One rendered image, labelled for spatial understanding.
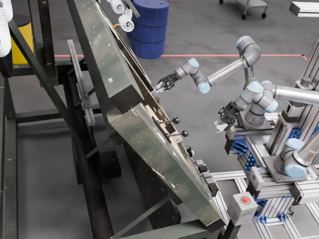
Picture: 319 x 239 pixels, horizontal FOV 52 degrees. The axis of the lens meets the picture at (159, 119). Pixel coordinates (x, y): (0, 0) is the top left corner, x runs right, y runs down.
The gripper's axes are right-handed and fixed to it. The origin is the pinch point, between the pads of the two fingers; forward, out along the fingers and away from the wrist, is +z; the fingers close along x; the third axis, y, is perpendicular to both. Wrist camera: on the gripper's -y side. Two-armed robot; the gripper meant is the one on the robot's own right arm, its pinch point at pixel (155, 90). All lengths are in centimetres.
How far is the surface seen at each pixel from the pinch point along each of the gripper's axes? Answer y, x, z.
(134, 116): 109, -28, -6
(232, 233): 51, 99, 12
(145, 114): 76, -15, -2
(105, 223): 58, 34, 69
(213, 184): 26, 75, 6
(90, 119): 3, -13, 50
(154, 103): 23.7, -0.3, 2.0
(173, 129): 11.8, 27.5, 6.2
